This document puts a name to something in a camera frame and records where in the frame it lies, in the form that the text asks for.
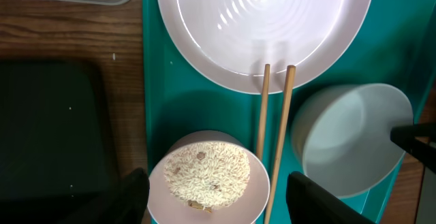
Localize pink round plate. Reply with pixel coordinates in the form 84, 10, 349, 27
157, 0, 371, 94

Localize pink bowl with rice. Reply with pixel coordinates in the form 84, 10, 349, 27
147, 130, 270, 224

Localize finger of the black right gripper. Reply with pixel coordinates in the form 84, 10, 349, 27
390, 123, 435, 173

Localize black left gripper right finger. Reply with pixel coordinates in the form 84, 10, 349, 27
286, 172, 374, 224

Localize left wooden chopstick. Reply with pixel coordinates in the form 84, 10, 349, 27
256, 64, 270, 161

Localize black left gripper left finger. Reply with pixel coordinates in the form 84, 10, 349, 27
60, 167, 150, 224

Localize grey-green bowl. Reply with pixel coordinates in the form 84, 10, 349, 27
291, 83, 414, 198

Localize black tray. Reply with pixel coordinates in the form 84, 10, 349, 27
1, 61, 119, 223

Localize wooden chopstick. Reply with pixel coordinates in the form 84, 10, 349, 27
256, 64, 270, 161
264, 65, 296, 224

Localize right wooden chopstick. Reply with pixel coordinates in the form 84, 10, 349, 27
264, 65, 296, 224

